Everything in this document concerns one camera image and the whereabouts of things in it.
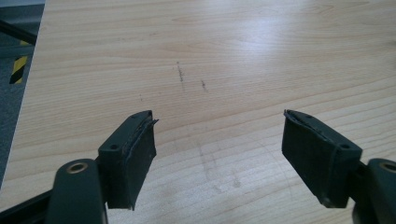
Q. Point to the black bar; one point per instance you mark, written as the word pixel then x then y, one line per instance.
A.
pixel 17 31

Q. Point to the yellow and black striped tape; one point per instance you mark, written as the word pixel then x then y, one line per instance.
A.
pixel 18 69

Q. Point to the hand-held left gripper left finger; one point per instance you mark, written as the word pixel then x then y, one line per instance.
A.
pixel 130 161

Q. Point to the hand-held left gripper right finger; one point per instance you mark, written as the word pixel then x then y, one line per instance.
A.
pixel 314 155

